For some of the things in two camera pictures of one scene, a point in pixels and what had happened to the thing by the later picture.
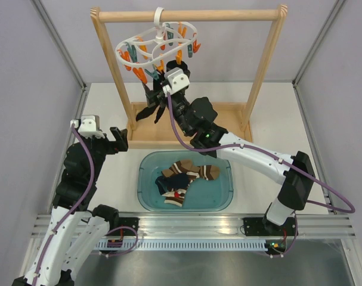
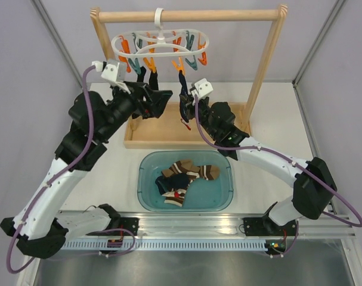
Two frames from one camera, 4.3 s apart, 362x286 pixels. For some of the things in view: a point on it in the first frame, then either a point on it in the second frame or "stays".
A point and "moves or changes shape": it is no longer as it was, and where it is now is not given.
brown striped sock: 176,196 stays
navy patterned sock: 164,183 stays
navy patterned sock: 173,64 moves or changes shape
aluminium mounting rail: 311,224 stays
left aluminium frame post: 59,42 stays
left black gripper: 120,145 -> 156,100
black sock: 152,102 moves or changes shape
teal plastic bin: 202,195 stays
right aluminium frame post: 337,6 stays
